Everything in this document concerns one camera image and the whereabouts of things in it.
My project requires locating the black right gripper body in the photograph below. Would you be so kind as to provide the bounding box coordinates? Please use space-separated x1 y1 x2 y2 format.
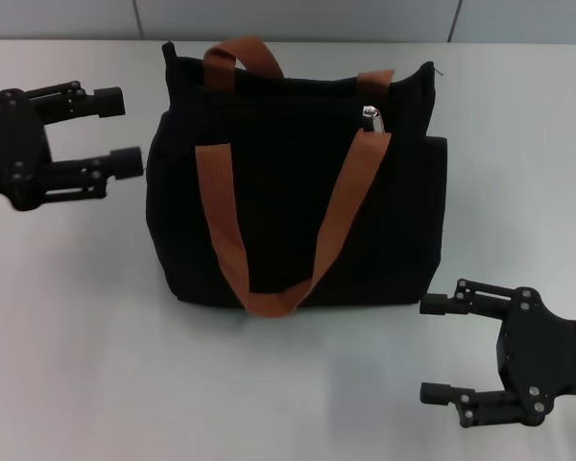
496 286 576 426

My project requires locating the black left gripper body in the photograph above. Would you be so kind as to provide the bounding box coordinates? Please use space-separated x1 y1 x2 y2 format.
0 87 54 212

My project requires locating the black bag with orange straps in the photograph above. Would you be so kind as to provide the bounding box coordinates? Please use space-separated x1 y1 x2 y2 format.
143 36 450 319

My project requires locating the silver zipper pull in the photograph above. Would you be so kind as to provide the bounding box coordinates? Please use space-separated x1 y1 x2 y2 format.
361 104 389 134

